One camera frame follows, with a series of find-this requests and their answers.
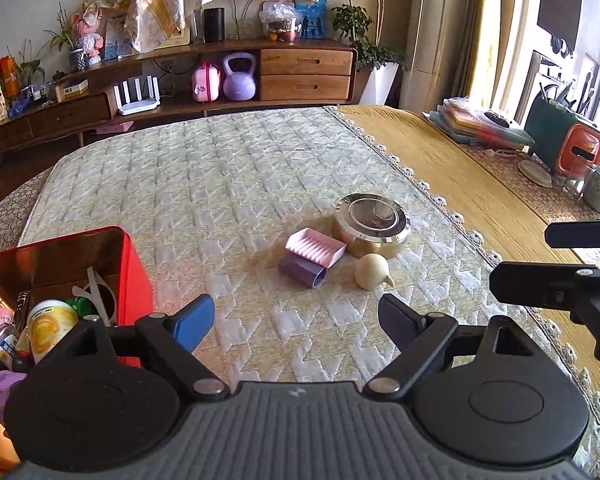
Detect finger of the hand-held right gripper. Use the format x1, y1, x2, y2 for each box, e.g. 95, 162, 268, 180
490, 261, 600, 314
545, 218, 600, 250

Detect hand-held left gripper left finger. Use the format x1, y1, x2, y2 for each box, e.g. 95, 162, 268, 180
40, 294, 231, 402

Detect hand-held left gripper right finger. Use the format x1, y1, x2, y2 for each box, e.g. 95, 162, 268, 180
362, 294, 556, 402

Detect red tin box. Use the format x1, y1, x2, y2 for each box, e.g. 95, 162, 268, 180
0, 226, 155, 472

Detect white sunglasses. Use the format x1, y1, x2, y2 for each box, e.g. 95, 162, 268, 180
72, 266, 119, 327

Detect clear blue printed container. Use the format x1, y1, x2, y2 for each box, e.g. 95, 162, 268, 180
0, 324, 22, 384

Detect purple toy figurine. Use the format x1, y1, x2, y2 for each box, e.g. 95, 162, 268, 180
0, 370, 27, 427

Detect glass tumbler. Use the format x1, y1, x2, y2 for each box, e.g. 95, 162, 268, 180
562, 162, 589, 201

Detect lace tablecloth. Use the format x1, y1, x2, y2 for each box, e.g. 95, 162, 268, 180
0, 141, 600, 267

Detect cream onion-shaped ornament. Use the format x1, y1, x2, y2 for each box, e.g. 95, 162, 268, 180
355, 253, 396, 291

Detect round cream lid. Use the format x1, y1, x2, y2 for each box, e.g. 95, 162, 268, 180
517, 159, 554, 189

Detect orange tissue box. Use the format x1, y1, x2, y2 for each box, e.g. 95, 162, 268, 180
554, 122, 600, 176

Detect gold round ashtray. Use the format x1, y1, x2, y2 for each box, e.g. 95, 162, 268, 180
331, 192, 411, 260

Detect purple cylinder cup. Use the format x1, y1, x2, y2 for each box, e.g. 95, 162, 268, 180
279, 252, 328, 289

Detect pink ribbed soap dish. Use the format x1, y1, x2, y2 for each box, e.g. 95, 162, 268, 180
286, 228, 348, 269

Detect green utensil holder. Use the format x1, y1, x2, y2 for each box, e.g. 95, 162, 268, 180
524, 72, 597, 171

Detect yellow label can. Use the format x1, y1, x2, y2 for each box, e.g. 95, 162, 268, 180
27, 300, 80, 365

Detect stack of plastic folders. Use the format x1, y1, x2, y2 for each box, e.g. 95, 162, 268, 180
428, 97, 536, 152

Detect yellow curtain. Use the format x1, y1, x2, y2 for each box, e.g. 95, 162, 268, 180
465, 0, 512, 107

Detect white router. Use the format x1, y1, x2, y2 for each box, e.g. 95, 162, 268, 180
112, 75, 162, 116

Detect pink toy case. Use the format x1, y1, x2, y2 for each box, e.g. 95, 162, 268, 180
191, 61, 224, 104

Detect potted plant white pot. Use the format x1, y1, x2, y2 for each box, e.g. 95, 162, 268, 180
320, 0, 406, 106

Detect purple kettlebell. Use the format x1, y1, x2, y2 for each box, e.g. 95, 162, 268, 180
222, 52, 258, 101

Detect wooden cabinet drawer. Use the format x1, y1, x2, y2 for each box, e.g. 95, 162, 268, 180
260, 75, 352, 102
260, 48, 354, 77

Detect wooden TV cabinet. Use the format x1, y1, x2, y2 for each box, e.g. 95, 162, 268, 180
0, 37, 359, 162

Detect small cardboard box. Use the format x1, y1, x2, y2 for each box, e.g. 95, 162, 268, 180
55, 80, 90, 101

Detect plant in patterned pot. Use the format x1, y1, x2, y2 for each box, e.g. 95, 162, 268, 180
44, 2, 89, 74

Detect black speaker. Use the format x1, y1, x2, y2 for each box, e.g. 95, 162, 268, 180
202, 7, 226, 44

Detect white printed card box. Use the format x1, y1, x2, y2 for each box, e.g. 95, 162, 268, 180
102, 7, 131, 61

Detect pink plush doll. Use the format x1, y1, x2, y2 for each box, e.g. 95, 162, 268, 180
72, 0, 106, 66

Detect plastic bag of fruit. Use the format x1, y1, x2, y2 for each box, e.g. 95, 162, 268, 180
259, 0, 299, 44

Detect blue picture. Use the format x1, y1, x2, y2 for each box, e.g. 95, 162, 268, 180
294, 0, 329, 40

